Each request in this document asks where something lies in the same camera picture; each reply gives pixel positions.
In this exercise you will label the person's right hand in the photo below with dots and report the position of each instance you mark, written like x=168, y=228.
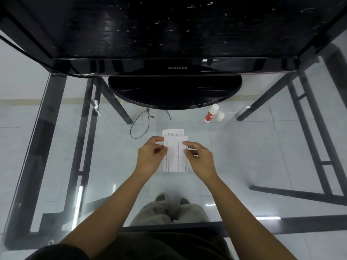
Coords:
x=204, y=163

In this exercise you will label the person's left hand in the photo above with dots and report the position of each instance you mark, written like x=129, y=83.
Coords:
x=149, y=159

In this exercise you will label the red and white glue stick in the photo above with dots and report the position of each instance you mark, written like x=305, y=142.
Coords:
x=209, y=115

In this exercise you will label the white glue stick cap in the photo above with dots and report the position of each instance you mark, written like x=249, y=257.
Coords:
x=220, y=116

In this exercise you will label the person's left forearm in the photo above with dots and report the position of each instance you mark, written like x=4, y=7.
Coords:
x=108, y=213

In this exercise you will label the person's right forearm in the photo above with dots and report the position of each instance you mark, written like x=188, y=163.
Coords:
x=244, y=222

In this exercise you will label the person's left shoe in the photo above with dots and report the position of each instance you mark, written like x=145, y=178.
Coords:
x=161, y=198

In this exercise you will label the person's shoe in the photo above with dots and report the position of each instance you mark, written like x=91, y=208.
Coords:
x=161, y=198
x=184, y=201

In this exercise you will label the person's right shoe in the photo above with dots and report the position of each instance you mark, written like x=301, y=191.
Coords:
x=184, y=201

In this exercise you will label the grey trousers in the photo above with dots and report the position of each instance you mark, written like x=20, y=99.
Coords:
x=151, y=213

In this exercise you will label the black shirt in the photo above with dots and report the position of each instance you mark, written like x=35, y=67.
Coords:
x=162, y=246

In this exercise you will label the black flat-screen television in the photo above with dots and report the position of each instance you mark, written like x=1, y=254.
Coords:
x=162, y=29

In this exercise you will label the black metal table frame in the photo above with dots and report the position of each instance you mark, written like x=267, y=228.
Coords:
x=35, y=159

